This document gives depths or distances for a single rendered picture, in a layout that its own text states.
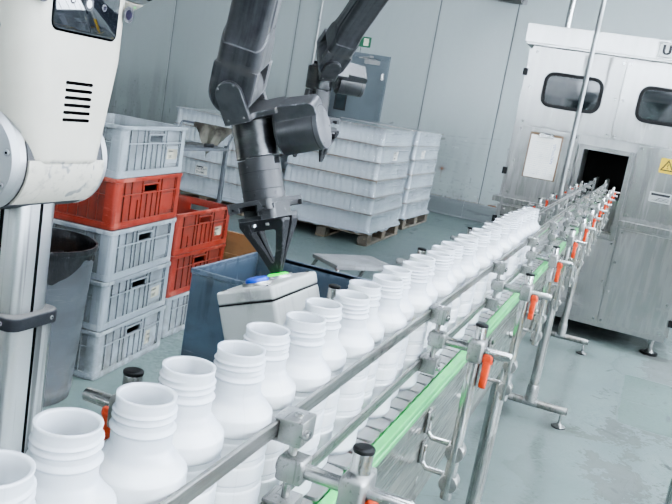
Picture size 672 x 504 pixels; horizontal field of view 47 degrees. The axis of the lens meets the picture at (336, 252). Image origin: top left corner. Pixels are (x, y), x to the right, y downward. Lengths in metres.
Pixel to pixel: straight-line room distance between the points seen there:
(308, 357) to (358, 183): 7.01
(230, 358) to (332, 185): 7.20
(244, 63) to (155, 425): 0.60
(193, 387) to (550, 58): 5.31
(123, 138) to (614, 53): 3.51
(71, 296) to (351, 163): 4.91
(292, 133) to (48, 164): 0.41
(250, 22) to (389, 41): 10.88
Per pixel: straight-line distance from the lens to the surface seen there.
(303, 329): 0.67
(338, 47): 1.62
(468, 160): 11.42
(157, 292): 3.87
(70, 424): 0.46
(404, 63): 11.73
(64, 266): 3.06
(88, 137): 1.29
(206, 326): 1.72
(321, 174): 7.78
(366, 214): 7.64
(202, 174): 8.52
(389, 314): 0.89
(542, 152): 5.69
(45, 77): 1.21
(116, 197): 3.35
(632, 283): 5.73
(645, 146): 5.66
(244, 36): 0.98
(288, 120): 1.00
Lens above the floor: 1.35
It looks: 11 degrees down
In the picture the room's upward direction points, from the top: 10 degrees clockwise
